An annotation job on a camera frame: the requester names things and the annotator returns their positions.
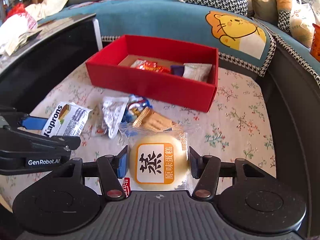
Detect white Kaprons snack packet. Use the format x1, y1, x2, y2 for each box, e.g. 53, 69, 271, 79
41, 102, 92, 138

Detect steamed cake clear packet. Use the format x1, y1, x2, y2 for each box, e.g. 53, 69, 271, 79
119, 123, 200, 191

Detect white silver packet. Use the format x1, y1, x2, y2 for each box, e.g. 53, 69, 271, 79
92, 96, 129, 139

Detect blue snack packet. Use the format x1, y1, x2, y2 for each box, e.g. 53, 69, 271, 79
121, 94, 152, 123

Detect white silver snack bag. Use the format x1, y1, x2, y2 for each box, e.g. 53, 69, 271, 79
182, 63, 212, 82

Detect purple wafer biscuit packet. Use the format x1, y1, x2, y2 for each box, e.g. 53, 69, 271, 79
170, 65, 184, 77

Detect red Trolli candy bag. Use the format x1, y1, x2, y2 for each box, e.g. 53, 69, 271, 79
130, 59, 171, 74

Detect black side table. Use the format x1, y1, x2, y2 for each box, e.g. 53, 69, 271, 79
1, 14, 103, 113

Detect brown biscuit packet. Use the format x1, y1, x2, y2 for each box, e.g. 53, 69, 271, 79
132, 107, 174, 132

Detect floral tablecloth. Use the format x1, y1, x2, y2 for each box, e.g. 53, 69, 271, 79
0, 62, 277, 208

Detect paper leaflet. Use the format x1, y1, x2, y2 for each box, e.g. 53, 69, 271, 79
1, 29, 42, 56

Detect red cardboard box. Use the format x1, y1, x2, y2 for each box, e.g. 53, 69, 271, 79
86, 35, 219, 113

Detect red white plastic bag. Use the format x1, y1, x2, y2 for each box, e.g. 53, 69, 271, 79
0, 3, 37, 47

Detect white cloth on sofa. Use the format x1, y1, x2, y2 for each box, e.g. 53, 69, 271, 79
25, 0, 68, 21

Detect blue lion sofa cover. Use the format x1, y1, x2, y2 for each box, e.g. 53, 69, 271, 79
40, 0, 276, 77

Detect orange plastic basket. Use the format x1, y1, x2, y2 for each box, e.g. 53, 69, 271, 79
310, 23, 320, 61

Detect white plastic shopping bag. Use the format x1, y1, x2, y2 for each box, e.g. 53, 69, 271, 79
290, 0, 316, 49

